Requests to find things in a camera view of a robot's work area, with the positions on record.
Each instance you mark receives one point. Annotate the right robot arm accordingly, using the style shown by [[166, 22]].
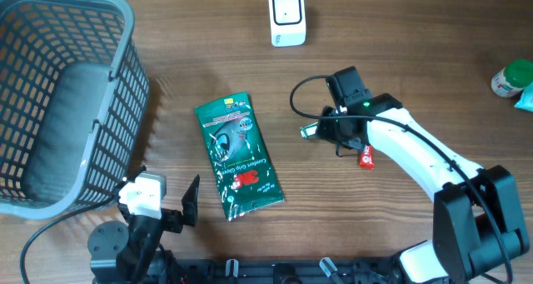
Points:
[[478, 222]]

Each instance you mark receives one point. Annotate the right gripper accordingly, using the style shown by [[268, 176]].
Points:
[[324, 130]]

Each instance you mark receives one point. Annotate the white barcode scanner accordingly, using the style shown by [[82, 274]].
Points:
[[287, 22]]

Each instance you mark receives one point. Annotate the teal wet wipes pack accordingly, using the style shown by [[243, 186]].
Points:
[[526, 101]]

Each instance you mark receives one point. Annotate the green white gum pack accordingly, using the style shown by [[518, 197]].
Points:
[[309, 131]]

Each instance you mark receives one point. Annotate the grey plastic basket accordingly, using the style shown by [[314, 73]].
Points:
[[73, 96]]

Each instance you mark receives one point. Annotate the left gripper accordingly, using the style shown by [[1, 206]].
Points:
[[174, 220]]

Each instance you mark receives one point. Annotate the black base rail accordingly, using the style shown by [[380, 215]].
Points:
[[371, 270]]

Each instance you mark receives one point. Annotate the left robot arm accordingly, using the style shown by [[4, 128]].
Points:
[[131, 251]]

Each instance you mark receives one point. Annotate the red Nescafe stick sachet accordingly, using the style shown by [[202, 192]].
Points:
[[366, 158]]

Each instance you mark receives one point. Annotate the green lid jar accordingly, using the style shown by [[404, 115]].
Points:
[[513, 78]]

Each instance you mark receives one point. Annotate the green 3M gloves package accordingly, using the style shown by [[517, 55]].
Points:
[[245, 177]]

